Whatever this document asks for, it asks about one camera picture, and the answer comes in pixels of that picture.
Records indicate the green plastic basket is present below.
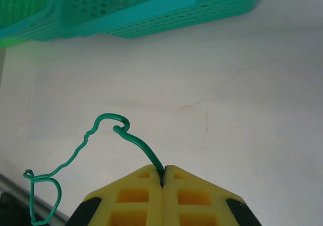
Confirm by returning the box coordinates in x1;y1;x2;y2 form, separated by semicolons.
0;0;50;48

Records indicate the green cable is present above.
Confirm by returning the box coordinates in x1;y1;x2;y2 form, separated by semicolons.
23;112;165;225

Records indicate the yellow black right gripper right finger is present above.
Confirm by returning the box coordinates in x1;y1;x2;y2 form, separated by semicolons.
162;164;263;226

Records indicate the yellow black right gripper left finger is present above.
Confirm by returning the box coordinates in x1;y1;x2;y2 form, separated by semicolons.
66;164;164;226

